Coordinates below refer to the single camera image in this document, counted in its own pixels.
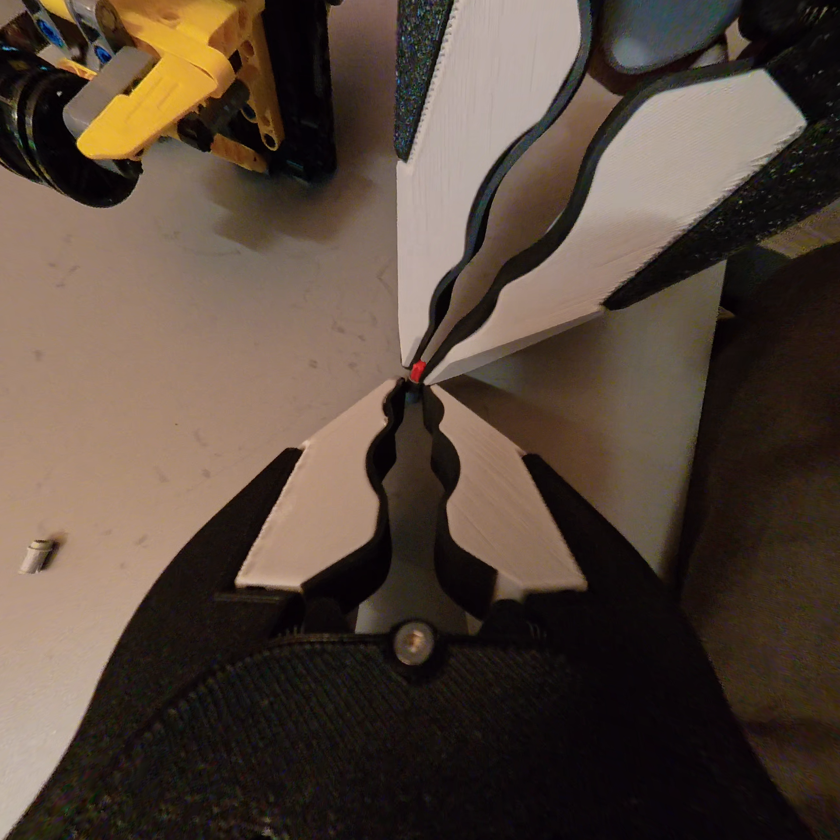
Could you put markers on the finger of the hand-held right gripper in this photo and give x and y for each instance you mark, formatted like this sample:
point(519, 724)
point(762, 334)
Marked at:
point(472, 98)
point(669, 197)

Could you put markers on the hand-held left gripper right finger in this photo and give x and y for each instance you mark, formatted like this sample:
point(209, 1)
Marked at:
point(505, 518)

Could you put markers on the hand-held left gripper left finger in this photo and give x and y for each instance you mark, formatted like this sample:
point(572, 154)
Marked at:
point(315, 518)

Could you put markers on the red toy pin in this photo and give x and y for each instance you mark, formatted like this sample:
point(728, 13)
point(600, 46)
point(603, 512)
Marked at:
point(418, 372)

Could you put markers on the person's right hand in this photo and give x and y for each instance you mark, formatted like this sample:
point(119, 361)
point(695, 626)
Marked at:
point(613, 80)

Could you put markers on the small grey toy bushing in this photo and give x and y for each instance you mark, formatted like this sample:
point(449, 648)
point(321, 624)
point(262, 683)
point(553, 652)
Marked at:
point(36, 556)

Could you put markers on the yellow toy vehicle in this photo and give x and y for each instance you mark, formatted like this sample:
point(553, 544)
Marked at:
point(190, 72)

